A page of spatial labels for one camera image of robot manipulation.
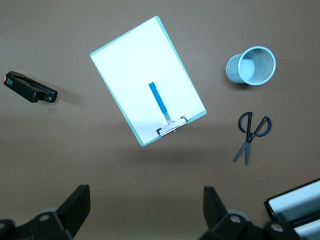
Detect black stapler with red end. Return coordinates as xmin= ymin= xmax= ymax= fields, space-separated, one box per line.
xmin=3 ymin=70 xmax=59 ymax=104

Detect black stacked letter tray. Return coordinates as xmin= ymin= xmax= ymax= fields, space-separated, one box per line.
xmin=264 ymin=177 xmax=320 ymax=240

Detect blue marker with clear cap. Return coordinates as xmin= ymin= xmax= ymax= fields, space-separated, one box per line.
xmin=148 ymin=81 xmax=173 ymax=125

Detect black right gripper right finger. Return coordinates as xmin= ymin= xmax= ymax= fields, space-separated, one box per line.
xmin=199 ymin=186 xmax=266 ymax=240

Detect black scissors with blue grips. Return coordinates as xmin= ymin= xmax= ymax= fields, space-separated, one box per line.
xmin=233 ymin=111 xmax=272 ymax=167

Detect light blue mesh pen cup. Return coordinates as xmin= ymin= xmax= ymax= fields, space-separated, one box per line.
xmin=226 ymin=45 xmax=277 ymax=87

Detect teal clipboard with metal clip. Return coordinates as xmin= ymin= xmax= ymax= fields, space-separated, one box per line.
xmin=89 ymin=15 xmax=208 ymax=147

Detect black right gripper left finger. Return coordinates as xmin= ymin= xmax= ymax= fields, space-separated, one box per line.
xmin=14 ymin=184 xmax=91 ymax=240

